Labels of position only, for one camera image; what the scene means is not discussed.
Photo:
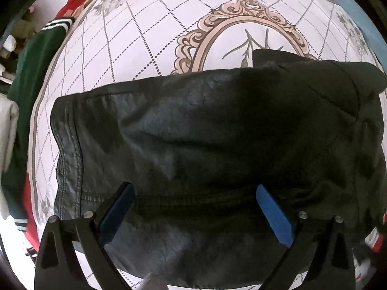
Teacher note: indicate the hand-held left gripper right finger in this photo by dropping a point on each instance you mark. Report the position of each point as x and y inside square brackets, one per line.
[275, 214]

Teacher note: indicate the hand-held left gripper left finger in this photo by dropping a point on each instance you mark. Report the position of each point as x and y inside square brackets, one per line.
[116, 214]

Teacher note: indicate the black leather jacket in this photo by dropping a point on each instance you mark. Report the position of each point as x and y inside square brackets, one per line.
[196, 142]

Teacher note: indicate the folded white knit sweater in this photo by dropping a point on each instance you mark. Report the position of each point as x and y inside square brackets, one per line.
[7, 127]

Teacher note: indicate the green jacket with white stripes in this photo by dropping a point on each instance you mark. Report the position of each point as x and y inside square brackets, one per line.
[33, 75]

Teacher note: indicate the white diamond-pattern printed sheet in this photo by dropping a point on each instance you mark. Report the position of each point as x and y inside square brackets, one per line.
[136, 36]

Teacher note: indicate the light blue duvet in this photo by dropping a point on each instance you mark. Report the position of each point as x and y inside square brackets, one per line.
[356, 9]

